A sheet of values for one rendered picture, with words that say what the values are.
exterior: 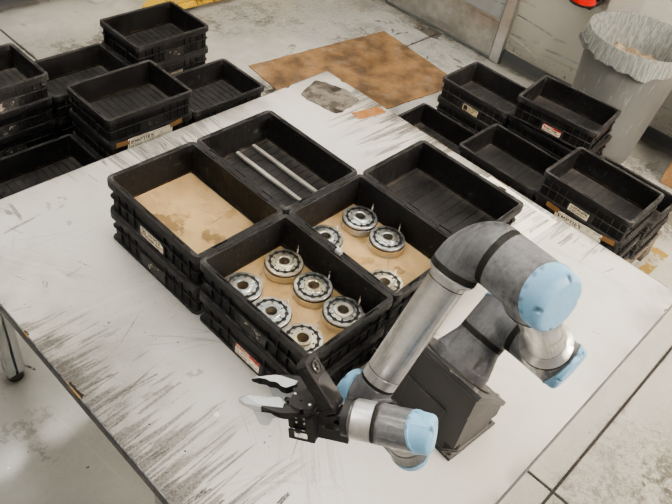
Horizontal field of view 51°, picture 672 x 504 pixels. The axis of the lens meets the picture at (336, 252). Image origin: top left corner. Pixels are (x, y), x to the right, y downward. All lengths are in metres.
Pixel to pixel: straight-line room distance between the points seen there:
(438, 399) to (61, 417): 1.42
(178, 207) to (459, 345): 0.90
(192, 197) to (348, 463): 0.88
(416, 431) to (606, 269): 1.32
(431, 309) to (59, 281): 1.12
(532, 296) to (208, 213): 1.11
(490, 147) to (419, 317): 2.14
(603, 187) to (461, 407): 1.75
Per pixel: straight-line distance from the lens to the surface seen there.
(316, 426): 1.35
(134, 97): 3.16
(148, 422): 1.77
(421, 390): 1.72
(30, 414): 2.67
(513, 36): 4.93
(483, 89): 3.84
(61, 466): 2.55
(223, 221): 2.03
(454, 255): 1.28
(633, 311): 2.36
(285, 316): 1.76
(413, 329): 1.34
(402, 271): 1.97
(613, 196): 3.18
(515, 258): 1.23
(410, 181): 2.29
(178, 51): 3.45
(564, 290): 1.23
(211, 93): 3.41
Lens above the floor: 2.19
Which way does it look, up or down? 43 degrees down
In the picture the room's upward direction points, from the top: 11 degrees clockwise
